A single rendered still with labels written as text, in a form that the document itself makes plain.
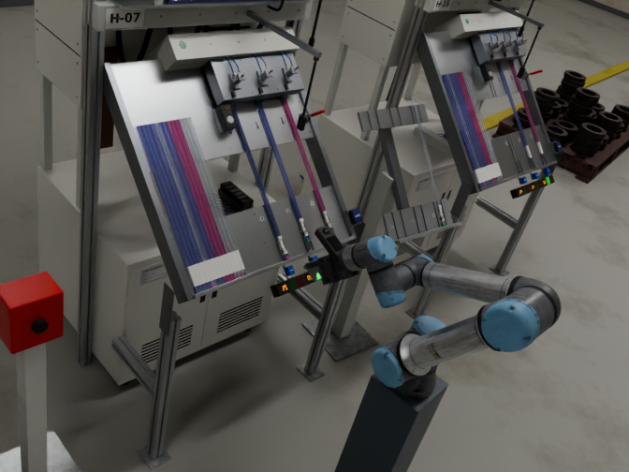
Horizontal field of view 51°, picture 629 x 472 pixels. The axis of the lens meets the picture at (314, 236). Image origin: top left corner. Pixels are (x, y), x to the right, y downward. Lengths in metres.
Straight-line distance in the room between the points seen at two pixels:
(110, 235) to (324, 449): 1.09
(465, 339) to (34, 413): 1.24
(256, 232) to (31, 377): 0.76
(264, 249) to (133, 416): 0.83
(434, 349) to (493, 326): 0.22
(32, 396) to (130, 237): 0.59
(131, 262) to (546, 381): 1.96
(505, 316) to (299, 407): 1.28
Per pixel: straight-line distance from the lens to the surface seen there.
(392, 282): 1.80
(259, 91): 2.18
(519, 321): 1.56
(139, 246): 2.25
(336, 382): 2.80
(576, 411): 3.21
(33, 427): 2.18
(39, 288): 1.84
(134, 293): 2.26
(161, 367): 2.10
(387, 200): 2.55
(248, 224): 2.07
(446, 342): 1.72
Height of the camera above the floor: 1.98
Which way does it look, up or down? 34 degrees down
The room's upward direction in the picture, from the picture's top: 15 degrees clockwise
